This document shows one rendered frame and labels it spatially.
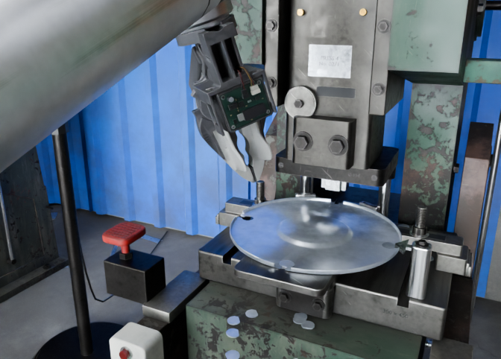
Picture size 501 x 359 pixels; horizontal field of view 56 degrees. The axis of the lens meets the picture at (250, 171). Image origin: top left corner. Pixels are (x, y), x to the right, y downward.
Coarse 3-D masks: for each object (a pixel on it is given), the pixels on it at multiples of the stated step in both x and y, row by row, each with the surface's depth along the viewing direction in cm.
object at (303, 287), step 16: (240, 272) 69; (256, 272) 69; (272, 272) 69; (288, 272) 69; (288, 288) 66; (304, 288) 65; (320, 288) 65; (288, 304) 82; (304, 304) 80; (320, 304) 78
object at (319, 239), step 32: (256, 224) 84; (288, 224) 83; (320, 224) 83; (352, 224) 84; (384, 224) 84; (256, 256) 72; (288, 256) 73; (320, 256) 73; (352, 256) 73; (384, 256) 73
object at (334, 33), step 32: (320, 0) 74; (352, 0) 72; (320, 32) 76; (352, 32) 74; (288, 64) 80; (320, 64) 77; (352, 64) 75; (288, 96) 80; (320, 96) 79; (352, 96) 76; (288, 128) 83; (320, 128) 77; (352, 128) 76; (384, 128) 88; (320, 160) 79; (352, 160) 78
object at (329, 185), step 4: (324, 180) 90; (328, 180) 89; (332, 180) 88; (324, 184) 90; (328, 184) 89; (332, 184) 89; (336, 184) 88; (340, 184) 88; (344, 184) 88; (348, 184) 90; (328, 188) 89; (332, 188) 89; (336, 188) 89; (340, 188) 89; (344, 188) 89
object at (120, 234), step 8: (120, 224) 89; (128, 224) 89; (136, 224) 89; (104, 232) 86; (112, 232) 86; (120, 232) 86; (128, 232) 86; (136, 232) 86; (144, 232) 88; (104, 240) 85; (112, 240) 84; (120, 240) 84; (128, 240) 84; (136, 240) 86; (128, 248) 88
